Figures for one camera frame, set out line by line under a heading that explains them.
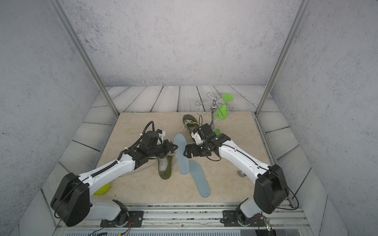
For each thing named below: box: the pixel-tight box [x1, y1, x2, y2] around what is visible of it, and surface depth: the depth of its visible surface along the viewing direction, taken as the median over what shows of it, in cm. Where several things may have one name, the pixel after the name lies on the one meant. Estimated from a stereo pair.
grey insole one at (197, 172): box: [188, 160, 211, 198], surface depth 86 cm
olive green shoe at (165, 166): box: [157, 154, 173, 180], surface depth 89 cm
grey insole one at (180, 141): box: [174, 133, 189, 176], surface depth 81 cm
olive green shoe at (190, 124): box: [182, 114, 200, 142], surface depth 107 cm
